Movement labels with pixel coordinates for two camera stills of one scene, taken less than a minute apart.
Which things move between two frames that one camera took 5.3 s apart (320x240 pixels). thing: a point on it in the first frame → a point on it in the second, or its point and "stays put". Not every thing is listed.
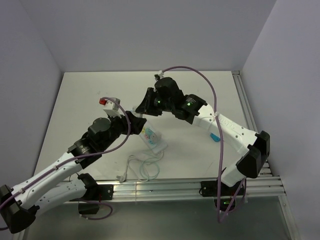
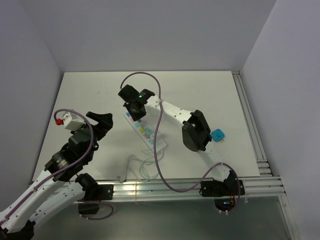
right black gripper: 146,106 → 135,118
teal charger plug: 148,131 stays put
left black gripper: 136,123 → 105,123
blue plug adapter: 215,137 stays put
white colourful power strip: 152,138 stays put
